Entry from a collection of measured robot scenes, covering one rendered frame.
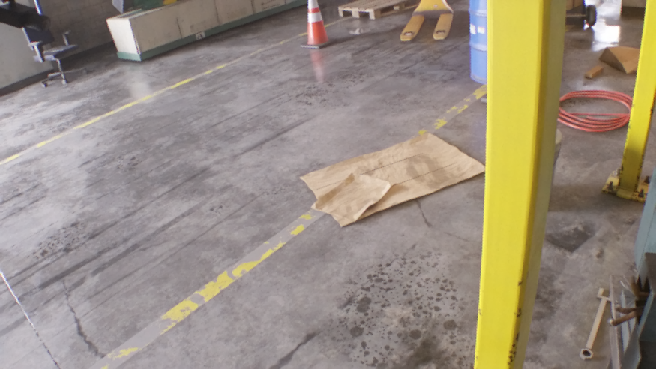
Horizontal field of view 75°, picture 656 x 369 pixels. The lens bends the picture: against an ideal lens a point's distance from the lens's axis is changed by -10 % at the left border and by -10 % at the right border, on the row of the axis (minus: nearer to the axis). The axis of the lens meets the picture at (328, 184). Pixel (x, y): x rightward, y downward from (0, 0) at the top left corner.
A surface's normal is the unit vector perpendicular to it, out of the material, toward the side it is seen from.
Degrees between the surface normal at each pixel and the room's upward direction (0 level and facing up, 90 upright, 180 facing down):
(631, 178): 90
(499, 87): 90
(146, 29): 90
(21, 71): 90
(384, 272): 0
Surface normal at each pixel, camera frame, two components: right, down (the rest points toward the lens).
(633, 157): -0.66, 0.46
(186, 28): 0.73, 0.25
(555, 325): -0.14, -0.85
